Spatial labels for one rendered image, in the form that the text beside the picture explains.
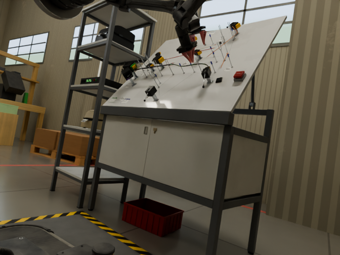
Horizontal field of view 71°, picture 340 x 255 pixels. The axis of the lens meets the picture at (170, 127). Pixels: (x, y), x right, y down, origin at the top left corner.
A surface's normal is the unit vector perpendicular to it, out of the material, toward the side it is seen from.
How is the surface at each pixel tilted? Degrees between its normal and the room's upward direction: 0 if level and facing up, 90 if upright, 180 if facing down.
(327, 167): 90
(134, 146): 90
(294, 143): 90
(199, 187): 90
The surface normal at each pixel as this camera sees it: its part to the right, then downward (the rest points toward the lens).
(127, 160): -0.65, -0.14
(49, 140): -0.48, -0.12
